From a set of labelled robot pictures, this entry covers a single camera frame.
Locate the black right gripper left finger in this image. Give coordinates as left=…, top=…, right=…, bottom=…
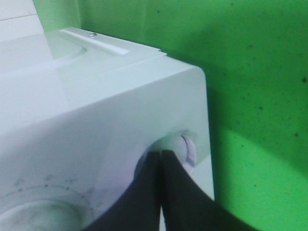
left=86, top=152, right=161, bottom=231

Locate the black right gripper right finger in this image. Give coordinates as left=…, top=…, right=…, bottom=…
left=161, top=150, right=257, bottom=231

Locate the round white door-release button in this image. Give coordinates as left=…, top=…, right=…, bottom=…
left=133, top=134, right=197, bottom=180

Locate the white dial knob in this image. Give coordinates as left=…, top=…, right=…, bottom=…
left=0, top=200, right=84, bottom=231

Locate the white microwave oven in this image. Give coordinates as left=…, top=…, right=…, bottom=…
left=0, top=27, right=215, bottom=228

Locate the green table mat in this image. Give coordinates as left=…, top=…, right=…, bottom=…
left=34, top=0, right=308, bottom=231

